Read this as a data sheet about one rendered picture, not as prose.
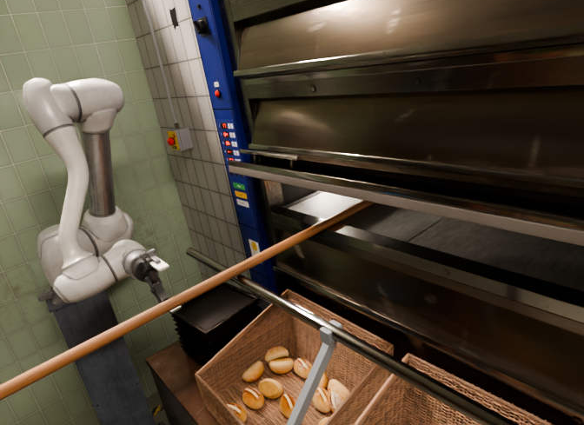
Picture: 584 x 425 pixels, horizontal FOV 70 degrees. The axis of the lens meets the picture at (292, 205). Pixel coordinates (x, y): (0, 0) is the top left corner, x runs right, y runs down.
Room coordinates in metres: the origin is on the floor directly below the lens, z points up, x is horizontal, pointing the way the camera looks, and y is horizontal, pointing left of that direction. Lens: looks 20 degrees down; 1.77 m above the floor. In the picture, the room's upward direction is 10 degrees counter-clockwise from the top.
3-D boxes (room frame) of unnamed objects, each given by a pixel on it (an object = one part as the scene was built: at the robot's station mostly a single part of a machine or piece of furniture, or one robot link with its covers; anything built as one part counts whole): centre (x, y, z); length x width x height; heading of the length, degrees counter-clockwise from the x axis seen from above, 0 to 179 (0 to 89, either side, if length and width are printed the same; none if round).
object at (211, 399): (1.15, 0.11, 0.72); 0.56 x 0.49 x 0.28; 36
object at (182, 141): (2.03, 0.48, 1.46); 0.10 x 0.07 x 0.10; 37
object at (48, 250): (1.56, 0.94, 1.17); 0.18 x 0.16 x 0.22; 142
